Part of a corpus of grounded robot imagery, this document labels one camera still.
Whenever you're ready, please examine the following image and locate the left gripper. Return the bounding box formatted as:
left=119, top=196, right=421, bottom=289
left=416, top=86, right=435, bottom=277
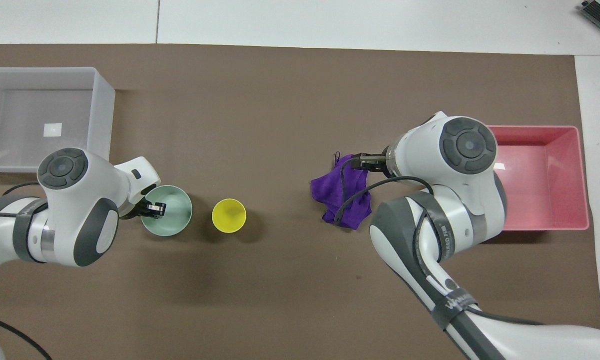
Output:
left=128, top=198, right=167, bottom=221

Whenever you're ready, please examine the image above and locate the purple cloth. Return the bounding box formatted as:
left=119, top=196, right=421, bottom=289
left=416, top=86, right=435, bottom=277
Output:
left=310, top=152, right=373, bottom=231

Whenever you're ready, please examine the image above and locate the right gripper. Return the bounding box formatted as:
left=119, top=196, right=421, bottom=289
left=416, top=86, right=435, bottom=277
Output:
left=359, top=153, right=387, bottom=172

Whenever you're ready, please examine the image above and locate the yellow cup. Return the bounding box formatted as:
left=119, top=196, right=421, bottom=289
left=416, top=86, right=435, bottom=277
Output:
left=211, top=198, right=247, bottom=235

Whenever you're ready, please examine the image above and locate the pink plastic bin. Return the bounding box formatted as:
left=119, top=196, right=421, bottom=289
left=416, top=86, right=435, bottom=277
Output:
left=484, top=125, right=591, bottom=232

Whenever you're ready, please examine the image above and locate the black cable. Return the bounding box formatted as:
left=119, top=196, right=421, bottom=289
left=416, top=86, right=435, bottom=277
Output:
left=333, top=153, right=435, bottom=226
left=0, top=182, right=40, bottom=222
left=0, top=311, right=53, bottom=360

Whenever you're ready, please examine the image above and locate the clear plastic box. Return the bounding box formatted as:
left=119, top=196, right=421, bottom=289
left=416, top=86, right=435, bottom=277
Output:
left=0, top=67, right=116, bottom=174

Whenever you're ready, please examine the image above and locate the light green cup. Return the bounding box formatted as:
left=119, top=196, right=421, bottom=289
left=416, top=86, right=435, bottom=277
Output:
left=140, top=185, right=193, bottom=238

